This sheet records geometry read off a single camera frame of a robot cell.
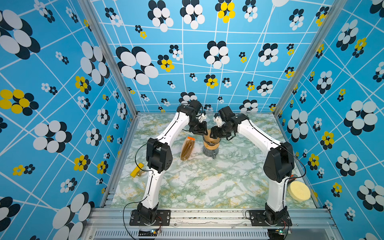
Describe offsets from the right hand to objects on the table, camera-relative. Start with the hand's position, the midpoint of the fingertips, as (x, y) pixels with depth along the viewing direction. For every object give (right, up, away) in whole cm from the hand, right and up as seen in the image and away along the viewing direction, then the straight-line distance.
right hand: (215, 135), depth 91 cm
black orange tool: (+43, -25, -6) cm, 50 cm away
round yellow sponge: (+43, -29, -12) cm, 54 cm away
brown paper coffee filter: (-4, -2, -3) cm, 6 cm away
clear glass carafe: (-3, -11, +2) cm, 12 cm away
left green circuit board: (-32, -45, -21) cm, 59 cm away
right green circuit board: (+26, -45, -21) cm, 57 cm away
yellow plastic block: (-49, -22, 0) cm, 53 cm away
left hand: (-5, +2, -2) cm, 6 cm away
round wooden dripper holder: (-3, -6, -2) cm, 7 cm away
